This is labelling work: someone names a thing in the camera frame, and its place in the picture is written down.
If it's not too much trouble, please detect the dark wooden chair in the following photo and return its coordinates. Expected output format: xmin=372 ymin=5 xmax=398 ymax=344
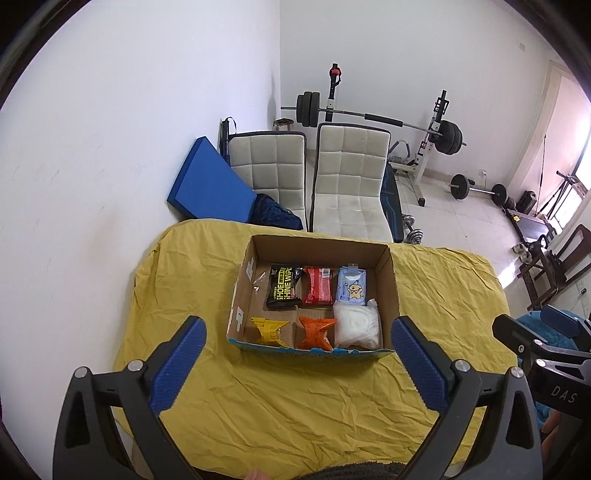
xmin=518 ymin=224 xmax=590 ymax=310

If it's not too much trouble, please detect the white soft pouch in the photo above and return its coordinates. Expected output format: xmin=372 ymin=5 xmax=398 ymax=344
xmin=332 ymin=299 xmax=383 ymax=350

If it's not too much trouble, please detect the black fleece garment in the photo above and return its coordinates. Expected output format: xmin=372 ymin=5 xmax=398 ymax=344
xmin=297 ymin=462 xmax=406 ymax=480

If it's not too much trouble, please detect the left white padded chair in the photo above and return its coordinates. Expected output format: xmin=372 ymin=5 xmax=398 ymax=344
xmin=228 ymin=131 xmax=308 ymax=230

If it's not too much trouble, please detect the blue cartoon tissue pack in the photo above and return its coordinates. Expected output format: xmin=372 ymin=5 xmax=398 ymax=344
xmin=335 ymin=265 xmax=367 ymax=306

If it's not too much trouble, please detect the white padded chair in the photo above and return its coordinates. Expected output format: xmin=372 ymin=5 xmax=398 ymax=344
xmin=228 ymin=131 xmax=308 ymax=230
xmin=310 ymin=122 xmax=393 ymax=243

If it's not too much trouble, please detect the short barbell on floor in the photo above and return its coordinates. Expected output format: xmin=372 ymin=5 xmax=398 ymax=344
xmin=450 ymin=174 xmax=509 ymax=207

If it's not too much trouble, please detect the black blue weight bench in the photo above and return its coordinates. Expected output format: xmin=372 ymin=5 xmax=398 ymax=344
xmin=380 ymin=164 xmax=405 ymax=243

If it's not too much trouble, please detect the black speaker box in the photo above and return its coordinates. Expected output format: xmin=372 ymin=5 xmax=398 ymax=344
xmin=516 ymin=190 xmax=538 ymax=215

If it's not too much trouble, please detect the black shoe wipes packet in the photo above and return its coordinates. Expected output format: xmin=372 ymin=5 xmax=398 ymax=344
xmin=266 ymin=265 xmax=304 ymax=310

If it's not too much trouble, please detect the red snack packet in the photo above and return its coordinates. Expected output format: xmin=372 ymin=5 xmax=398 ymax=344
xmin=303 ymin=266 xmax=334 ymax=307

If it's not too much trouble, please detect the blue foam mat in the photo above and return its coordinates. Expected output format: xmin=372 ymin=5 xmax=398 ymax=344
xmin=167 ymin=136 xmax=256 ymax=223

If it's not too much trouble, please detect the yellow snack packet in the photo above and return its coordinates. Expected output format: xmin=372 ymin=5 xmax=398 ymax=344
xmin=252 ymin=317 xmax=290 ymax=348

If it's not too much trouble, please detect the person's left hand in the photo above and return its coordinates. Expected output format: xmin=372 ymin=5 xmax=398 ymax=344
xmin=245 ymin=470 xmax=270 ymax=480

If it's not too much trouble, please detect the dark blue cloth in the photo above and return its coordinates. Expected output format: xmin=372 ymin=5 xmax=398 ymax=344
xmin=249 ymin=193 xmax=304 ymax=230

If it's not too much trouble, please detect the chrome dumbbell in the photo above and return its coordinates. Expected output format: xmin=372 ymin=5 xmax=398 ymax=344
xmin=402 ymin=214 xmax=424 ymax=245

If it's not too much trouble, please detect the right white padded chair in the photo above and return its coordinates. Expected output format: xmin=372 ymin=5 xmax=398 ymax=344
xmin=310 ymin=122 xmax=393 ymax=243

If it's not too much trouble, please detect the teal blue blanket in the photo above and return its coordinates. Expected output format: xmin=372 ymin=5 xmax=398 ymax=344
xmin=516 ymin=311 xmax=557 ymax=428

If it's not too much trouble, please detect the orange sauce packet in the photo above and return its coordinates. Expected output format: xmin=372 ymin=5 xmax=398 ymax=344
xmin=297 ymin=316 xmax=338 ymax=352

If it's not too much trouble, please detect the person's right hand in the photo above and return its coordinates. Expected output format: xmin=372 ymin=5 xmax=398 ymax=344
xmin=541 ymin=410 xmax=561 ymax=461

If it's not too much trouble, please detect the black tripod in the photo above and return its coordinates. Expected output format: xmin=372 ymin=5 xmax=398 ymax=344
xmin=538 ymin=170 xmax=588 ymax=221

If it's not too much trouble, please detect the long barbell with plates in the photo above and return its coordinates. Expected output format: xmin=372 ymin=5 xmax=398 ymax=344
xmin=281 ymin=90 xmax=466 ymax=156

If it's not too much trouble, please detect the open cardboard box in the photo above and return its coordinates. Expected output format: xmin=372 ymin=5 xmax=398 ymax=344
xmin=226 ymin=234 xmax=400 ymax=358

